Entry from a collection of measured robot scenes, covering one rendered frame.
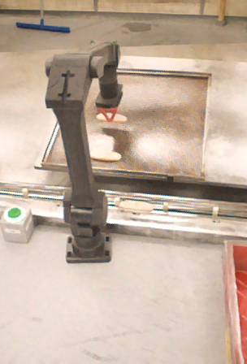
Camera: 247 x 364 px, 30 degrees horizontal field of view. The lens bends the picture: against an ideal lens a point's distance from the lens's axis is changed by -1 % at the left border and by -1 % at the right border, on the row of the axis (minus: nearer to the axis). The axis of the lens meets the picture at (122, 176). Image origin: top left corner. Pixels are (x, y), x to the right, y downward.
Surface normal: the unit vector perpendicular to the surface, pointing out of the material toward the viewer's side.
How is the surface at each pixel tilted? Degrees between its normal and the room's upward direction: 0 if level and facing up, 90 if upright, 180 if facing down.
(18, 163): 0
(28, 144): 0
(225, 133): 10
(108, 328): 0
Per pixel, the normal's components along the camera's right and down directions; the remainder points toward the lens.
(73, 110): -0.13, 0.73
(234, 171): -0.07, -0.64
